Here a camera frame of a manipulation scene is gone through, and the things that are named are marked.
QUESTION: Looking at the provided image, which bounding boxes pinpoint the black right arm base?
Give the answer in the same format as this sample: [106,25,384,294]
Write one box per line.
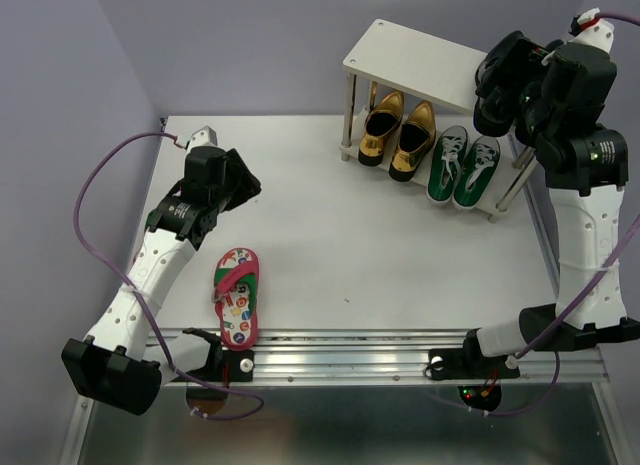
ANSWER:
[423,329,520,381]

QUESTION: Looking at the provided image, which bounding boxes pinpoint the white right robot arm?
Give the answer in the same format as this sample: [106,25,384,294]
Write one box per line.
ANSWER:
[460,31,639,375]

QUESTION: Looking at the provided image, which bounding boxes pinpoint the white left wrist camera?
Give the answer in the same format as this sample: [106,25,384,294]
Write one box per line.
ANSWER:
[187,126,218,149]

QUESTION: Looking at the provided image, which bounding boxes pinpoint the black loafer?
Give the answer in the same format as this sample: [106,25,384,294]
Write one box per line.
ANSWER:
[473,95,516,137]

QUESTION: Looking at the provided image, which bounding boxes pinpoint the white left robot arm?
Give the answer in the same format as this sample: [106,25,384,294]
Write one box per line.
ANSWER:
[61,139,261,415]

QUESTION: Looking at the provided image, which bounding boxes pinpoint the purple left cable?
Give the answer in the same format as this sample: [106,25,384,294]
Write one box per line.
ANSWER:
[73,133,265,420]

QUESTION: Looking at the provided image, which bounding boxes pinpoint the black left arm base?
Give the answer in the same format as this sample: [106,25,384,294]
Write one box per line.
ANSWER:
[168,328,255,384]

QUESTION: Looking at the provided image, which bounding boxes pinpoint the white two-tier shoe shelf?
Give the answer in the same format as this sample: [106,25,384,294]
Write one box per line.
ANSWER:
[340,19,537,223]

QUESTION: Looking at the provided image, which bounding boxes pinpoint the right gold loafer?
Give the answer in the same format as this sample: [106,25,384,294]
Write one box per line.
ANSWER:
[389,100,436,182]

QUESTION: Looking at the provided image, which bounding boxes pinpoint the gold loafer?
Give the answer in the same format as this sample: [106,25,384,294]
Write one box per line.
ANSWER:
[358,90,404,167]
[389,100,436,182]

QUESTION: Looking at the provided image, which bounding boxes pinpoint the green sneaker with laces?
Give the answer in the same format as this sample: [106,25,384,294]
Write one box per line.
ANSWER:
[426,125,469,204]

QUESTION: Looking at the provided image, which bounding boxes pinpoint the aluminium rail frame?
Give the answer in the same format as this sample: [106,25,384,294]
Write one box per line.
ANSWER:
[61,330,634,464]

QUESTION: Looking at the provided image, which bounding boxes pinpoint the pink flip-flop front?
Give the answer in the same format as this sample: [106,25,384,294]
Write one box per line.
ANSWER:
[212,247,260,352]

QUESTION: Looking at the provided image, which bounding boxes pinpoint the left gold loafer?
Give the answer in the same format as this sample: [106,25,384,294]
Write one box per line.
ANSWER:
[358,90,404,167]

